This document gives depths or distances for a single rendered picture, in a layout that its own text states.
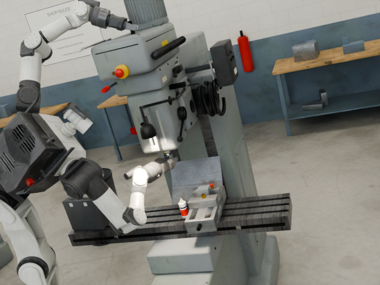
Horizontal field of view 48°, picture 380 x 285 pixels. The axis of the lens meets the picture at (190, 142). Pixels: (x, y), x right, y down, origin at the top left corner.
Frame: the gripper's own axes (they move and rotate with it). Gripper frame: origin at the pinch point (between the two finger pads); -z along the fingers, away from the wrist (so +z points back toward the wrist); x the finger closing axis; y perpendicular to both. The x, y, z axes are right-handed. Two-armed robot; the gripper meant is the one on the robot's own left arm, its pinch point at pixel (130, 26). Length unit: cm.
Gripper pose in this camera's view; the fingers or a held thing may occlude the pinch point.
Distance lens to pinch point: 208.6
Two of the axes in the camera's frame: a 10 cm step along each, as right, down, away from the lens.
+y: 2.7, -9.1, -3.2
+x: -0.3, 3.3, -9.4
